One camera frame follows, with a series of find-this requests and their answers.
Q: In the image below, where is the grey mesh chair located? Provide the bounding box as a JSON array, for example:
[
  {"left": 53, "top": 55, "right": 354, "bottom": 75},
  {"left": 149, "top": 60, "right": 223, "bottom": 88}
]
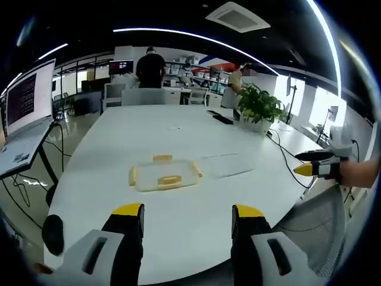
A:
[{"left": 272, "top": 187, "right": 354, "bottom": 271}]

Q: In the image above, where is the black oval armrest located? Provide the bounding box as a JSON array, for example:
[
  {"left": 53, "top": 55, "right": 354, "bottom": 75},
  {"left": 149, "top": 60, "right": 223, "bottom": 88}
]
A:
[{"left": 41, "top": 214, "right": 65, "bottom": 256}]

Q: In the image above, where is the clear plastic lid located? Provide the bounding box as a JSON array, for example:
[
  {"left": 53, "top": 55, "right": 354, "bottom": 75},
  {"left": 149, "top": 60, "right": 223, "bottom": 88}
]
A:
[{"left": 201, "top": 153, "right": 254, "bottom": 179}]

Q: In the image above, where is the black table cable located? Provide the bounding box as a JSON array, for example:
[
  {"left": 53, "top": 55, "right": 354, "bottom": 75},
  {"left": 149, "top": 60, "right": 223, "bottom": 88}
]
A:
[{"left": 267, "top": 128, "right": 315, "bottom": 189}]

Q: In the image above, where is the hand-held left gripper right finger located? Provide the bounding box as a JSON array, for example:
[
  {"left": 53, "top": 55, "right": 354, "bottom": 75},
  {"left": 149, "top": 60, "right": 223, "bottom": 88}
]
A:
[{"left": 231, "top": 204, "right": 324, "bottom": 286}]

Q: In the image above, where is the large display screen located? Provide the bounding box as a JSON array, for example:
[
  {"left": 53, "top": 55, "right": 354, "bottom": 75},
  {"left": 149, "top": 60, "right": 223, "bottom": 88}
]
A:
[{"left": 4, "top": 58, "right": 57, "bottom": 141}]

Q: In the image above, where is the white office chair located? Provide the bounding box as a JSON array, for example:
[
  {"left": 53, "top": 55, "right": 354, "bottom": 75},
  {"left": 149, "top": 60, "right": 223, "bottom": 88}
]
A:
[
  {"left": 103, "top": 83, "right": 126, "bottom": 108},
  {"left": 121, "top": 88, "right": 166, "bottom": 107},
  {"left": 188, "top": 86, "right": 210, "bottom": 107}
]

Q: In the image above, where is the grey stand desk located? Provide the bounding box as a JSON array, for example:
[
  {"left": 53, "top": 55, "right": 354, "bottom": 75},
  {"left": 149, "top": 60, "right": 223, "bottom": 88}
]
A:
[{"left": 0, "top": 118, "right": 65, "bottom": 191}]

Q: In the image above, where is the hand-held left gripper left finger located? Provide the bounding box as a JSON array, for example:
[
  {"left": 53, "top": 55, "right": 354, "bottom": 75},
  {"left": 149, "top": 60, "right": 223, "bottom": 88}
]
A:
[{"left": 38, "top": 203, "right": 146, "bottom": 286}]

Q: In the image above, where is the dark monitor with red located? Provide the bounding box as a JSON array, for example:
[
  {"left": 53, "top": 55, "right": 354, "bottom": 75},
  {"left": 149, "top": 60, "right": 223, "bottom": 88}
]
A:
[{"left": 108, "top": 60, "right": 135, "bottom": 76}]

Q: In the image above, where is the black tripod stand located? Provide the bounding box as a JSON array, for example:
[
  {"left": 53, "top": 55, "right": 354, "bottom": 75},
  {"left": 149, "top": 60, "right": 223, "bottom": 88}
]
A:
[{"left": 286, "top": 73, "right": 299, "bottom": 123}]

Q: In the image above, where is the clear container with yellow clips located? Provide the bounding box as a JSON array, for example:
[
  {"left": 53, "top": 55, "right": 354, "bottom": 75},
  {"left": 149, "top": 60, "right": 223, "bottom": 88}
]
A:
[{"left": 128, "top": 154, "right": 204, "bottom": 192}]

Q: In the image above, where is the ceiling air vent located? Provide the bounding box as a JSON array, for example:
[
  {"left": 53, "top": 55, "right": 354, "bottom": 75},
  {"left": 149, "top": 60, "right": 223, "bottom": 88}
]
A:
[{"left": 205, "top": 1, "right": 271, "bottom": 33}]

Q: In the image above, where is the green potted plant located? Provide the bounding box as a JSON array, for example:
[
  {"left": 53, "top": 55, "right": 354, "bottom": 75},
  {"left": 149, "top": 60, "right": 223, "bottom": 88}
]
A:
[{"left": 237, "top": 84, "right": 287, "bottom": 134}]

